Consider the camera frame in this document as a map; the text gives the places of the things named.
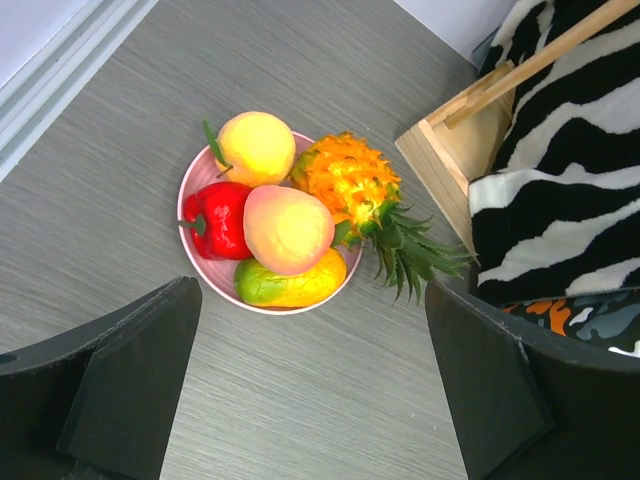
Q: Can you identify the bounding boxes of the black white zebra garment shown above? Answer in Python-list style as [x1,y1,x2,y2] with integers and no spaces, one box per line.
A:
[469,10,639,304]

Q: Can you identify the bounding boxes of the wooden clothes rack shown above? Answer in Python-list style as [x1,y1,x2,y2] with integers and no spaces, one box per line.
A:
[395,0,639,253]

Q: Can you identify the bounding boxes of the pink yellow peach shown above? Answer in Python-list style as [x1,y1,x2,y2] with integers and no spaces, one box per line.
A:
[243,185,334,276]

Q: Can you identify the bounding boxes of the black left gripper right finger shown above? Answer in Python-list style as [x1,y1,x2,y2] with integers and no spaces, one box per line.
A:
[425,281,639,479]

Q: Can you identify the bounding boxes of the green yellow mango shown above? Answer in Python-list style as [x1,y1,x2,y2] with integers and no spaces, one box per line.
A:
[234,248,347,308]

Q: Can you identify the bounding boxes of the orange pineapple with green crown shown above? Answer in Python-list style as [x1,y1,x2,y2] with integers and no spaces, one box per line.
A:
[289,132,471,301]

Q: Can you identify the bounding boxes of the red bell pepper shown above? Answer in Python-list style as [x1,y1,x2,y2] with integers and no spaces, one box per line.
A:
[179,181,252,260]

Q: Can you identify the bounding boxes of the pink round plate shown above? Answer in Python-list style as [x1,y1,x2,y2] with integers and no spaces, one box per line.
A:
[177,132,361,315]

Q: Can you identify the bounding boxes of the orange grey camouflage garment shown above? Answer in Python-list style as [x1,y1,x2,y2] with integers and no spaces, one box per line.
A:
[501,289,640,358]

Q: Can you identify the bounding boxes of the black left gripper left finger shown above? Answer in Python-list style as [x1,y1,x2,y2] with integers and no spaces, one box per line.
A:
[1,277,202,479]

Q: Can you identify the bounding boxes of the yellow orange fruit with leaf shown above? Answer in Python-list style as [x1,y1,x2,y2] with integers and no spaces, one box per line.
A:
[202,111,296,188]

